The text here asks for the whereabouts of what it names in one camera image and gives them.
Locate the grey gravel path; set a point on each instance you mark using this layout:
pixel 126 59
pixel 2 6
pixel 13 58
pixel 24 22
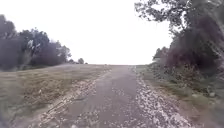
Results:
pixel 116 100

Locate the grass field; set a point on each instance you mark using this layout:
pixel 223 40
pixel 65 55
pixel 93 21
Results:
pixel 36 85

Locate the row of trees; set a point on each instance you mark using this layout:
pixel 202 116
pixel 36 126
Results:
pixel 31 50

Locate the dense wood of trees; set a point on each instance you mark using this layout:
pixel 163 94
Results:
pixel 196 40

